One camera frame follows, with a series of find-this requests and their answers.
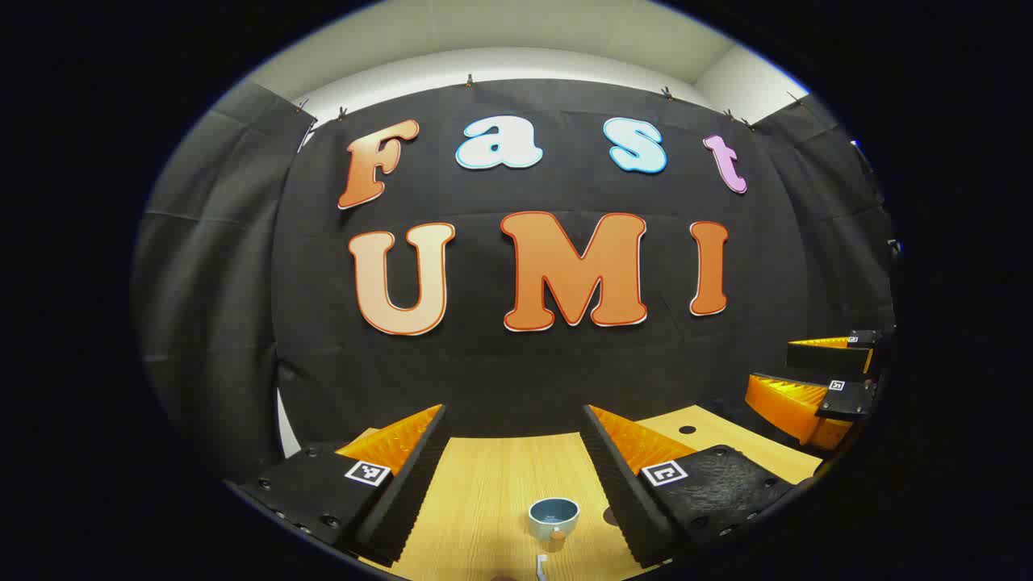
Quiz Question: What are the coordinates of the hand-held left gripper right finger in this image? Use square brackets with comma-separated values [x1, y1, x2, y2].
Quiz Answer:
[583, 403, 800, 568]

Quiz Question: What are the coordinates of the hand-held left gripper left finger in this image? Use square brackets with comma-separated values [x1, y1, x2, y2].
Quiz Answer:
[230, 403, 450, 567]

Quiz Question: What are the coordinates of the light blue cup wooden handle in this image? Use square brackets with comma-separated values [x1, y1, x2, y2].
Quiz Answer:
[529, 497, 581, 543]

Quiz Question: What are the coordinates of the wooden desktop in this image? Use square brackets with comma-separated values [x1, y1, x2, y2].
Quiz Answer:
[335, 405, 824, 581]

